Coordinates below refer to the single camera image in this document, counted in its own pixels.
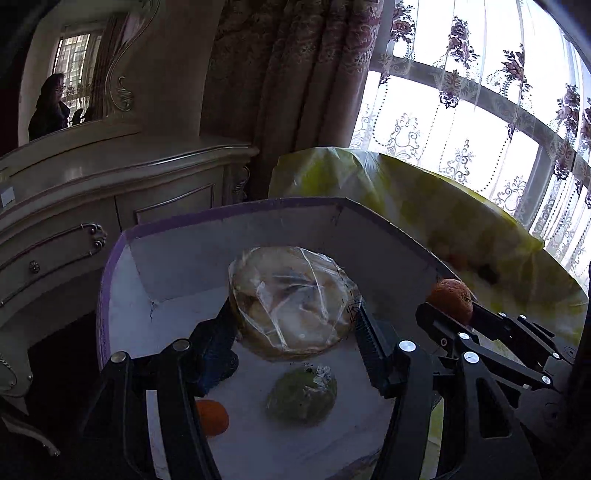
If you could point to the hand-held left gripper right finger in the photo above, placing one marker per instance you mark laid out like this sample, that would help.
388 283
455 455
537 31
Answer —
374 350

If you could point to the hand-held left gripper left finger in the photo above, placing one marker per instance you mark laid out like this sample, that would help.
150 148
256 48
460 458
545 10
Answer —
217 355

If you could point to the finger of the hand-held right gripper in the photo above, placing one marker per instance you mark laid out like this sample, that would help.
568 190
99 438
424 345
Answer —
436 327
512 327

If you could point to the orange tangerine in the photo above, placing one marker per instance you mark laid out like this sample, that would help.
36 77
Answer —
450 295
213 417

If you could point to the green fruit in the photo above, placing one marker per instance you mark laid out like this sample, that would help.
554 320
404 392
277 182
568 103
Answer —
302 394

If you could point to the purple cardboard box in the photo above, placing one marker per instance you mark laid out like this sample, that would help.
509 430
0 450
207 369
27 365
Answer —
184 272

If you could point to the large yellow fruit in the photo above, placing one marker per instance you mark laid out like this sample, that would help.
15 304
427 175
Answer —
291 300

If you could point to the yellow checked plastic tablecloth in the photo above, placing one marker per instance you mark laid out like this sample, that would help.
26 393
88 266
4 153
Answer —
415 203

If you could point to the white floral lace curtain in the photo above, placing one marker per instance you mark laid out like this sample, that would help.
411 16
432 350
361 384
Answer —
425 134

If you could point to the cream ornate dresser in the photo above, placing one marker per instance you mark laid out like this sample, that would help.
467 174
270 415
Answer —
92 184

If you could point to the pink patterned drape curtain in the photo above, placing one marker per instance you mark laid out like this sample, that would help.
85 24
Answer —
295 83

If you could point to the cream framed dresser mirror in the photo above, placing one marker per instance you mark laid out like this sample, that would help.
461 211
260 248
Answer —
87 55

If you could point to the grey window frame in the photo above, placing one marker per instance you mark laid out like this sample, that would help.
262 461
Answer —
524 117

